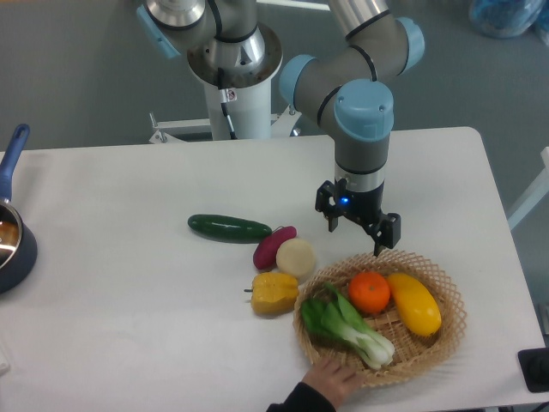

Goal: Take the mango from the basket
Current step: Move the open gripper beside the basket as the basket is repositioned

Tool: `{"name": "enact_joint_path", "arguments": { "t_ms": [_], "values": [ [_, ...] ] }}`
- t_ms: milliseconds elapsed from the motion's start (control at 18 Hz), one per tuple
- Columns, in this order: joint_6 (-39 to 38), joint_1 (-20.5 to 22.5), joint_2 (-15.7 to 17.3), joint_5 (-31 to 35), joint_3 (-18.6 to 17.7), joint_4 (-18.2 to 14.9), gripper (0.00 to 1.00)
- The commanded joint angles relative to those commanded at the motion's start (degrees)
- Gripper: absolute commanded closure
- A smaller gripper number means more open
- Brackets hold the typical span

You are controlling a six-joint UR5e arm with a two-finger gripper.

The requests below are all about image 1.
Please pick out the yellow bell pepper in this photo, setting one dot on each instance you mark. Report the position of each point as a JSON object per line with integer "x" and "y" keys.
{"x": 273, "y": 293}

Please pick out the yellow mango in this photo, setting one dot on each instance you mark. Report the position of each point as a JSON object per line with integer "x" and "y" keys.
{"x": 415, "y": 304}

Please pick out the green bok choy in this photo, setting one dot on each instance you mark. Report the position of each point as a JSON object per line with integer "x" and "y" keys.
{"x": 340, "y": 321}

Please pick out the blue plastic bag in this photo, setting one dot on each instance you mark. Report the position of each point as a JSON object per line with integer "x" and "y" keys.
{"x": 504, "y": 19}

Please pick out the dark sleeved forearm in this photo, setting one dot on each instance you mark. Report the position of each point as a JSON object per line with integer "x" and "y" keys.
{"x": 303, "y": 398}

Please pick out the person hand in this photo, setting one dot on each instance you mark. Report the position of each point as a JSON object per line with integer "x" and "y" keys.
{"x": 334, "y": 381}

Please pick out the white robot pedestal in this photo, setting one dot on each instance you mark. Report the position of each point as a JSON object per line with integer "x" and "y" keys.
{"x": 233, "y": 114}

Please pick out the white frame at right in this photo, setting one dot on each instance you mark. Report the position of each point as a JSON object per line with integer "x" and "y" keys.
{"x": 535, "y": 192}

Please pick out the black device at edge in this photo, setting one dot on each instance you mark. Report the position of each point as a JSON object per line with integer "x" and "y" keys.
{"x": 534, "y": 366}

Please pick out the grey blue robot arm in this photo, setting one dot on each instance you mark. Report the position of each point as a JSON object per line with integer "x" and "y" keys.
{"x": 235, "y": 57}

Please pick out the purple sweet potato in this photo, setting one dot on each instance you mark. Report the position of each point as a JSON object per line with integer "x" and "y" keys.
{"x": 264, "y": 256}

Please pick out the blue saucepan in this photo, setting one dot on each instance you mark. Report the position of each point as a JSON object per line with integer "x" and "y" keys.
{"x": 19, "y": 248}

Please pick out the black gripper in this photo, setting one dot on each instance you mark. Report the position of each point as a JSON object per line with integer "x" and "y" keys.
{"x": 362, "y": 208}

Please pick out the woven bamboo basket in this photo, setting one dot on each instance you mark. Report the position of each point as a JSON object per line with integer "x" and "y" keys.
{"x": 414, "y": 354}

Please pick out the dark green cucumber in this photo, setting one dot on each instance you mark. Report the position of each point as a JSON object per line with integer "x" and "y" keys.
{"x": 226, "y": 228}

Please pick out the orange tangerine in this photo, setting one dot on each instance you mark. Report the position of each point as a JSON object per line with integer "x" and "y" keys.
{"x": 369, "y": 292}

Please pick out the beige potato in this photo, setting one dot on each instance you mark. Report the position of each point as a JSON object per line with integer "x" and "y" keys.
{"x": 296, "y": 257}

